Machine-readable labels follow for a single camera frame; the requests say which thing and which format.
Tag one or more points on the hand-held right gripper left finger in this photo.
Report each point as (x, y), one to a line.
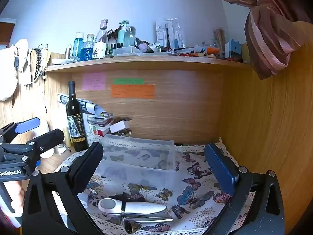
(85, 169)

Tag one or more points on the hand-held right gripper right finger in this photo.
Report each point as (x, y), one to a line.
(220, 169)

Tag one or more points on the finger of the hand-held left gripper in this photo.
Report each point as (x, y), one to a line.
(47, 139)
(27, 124)

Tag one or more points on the clear plastic storage box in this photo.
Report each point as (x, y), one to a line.
(137, 156)

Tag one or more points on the small brass bell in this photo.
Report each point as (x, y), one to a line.
(130, 226)

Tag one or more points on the silver metal tool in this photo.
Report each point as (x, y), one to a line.
(149, 219)

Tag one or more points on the person's left hand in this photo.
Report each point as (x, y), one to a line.
(18, 194)

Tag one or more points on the small round metal lid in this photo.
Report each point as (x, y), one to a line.
(60, 149)

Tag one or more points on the dark wine bottle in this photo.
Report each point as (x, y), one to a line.
(76, 117)

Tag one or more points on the butterfly print lace cloth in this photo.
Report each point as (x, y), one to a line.
(195, 195)

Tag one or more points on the stack of booklets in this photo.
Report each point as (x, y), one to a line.
(101, 123)

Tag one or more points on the bowl of brown trinkets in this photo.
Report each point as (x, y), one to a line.
(126, 134)

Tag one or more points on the small white card box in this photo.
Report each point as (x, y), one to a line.
(119, 127)

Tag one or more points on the rolled newspaper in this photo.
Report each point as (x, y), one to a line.
(90, 106)

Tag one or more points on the white fluffy cloth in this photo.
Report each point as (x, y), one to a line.
(8, 73)

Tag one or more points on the white dish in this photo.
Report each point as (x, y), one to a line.
(58, 61)

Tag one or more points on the pink sticky note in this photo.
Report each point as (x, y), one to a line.
(94, 81)

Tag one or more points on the silver metal tube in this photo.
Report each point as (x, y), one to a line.
(68, 52)

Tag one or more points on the orange sticky note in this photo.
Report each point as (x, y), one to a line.
(133, 91)

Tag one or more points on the tall teal bottle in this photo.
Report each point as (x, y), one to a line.
(78, 45)

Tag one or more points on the blue liquid patterned glass bottle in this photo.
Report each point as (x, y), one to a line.
(87, 50)

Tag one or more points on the green sticky note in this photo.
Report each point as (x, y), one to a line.
(128, 81)

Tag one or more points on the clear bottle with illustrated label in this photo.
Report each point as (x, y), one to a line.
(99, 46)

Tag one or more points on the small dark bottle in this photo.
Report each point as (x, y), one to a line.
(112, 46)

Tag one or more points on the flat clear plastic case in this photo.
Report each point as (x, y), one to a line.
(127, 51)

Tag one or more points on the blue box on shelf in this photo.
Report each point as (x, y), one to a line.
(233, 49)

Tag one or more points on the pile of pens and tubes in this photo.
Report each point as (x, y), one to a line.
(190, 52)

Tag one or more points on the wooden shelf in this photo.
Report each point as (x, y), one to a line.
(146, 62)

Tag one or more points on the mint green pump bottle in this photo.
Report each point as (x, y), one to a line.
(121, 35)

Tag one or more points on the glass jar of sticks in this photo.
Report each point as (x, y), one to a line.
(220, 40)

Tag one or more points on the clear round-top glass bottle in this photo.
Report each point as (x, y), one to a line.
(130, 36)

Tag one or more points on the small pink bottle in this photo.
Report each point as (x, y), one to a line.
(141, 45)

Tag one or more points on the toothbrush blister package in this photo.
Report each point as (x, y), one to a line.
(174, 34)

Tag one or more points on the brown striped curtain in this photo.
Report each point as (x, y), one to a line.
(269, 29)

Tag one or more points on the white cardboard package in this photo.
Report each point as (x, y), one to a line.
(160, 33)

